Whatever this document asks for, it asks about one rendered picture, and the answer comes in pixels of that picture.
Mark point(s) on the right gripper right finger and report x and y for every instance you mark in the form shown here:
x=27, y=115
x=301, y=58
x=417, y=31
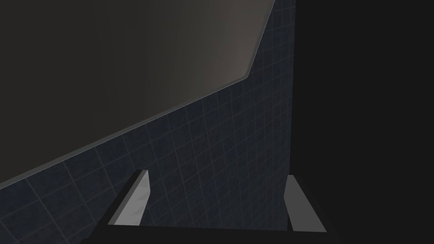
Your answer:
x=300, y=211

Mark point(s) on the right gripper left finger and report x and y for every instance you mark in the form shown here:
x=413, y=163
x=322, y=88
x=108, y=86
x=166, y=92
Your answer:
x=134, y=203

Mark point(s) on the large grey framed wall mirror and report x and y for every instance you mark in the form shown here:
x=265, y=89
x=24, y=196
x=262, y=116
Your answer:
x=118, y=74

